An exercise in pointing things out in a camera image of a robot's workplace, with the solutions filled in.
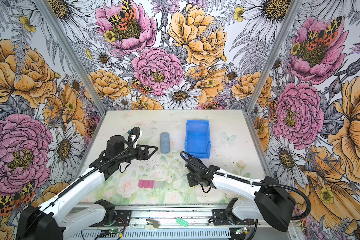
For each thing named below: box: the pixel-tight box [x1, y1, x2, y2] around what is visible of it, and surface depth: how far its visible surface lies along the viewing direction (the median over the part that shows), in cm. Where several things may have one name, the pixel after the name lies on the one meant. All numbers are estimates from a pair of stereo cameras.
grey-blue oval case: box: [160, 131, 170, 154], surface depth 103 cm
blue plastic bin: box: [184, 119, 211, 159], surface depth 107 cm
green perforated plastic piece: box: [175, 217, 189, 228], surface depth 73 cm
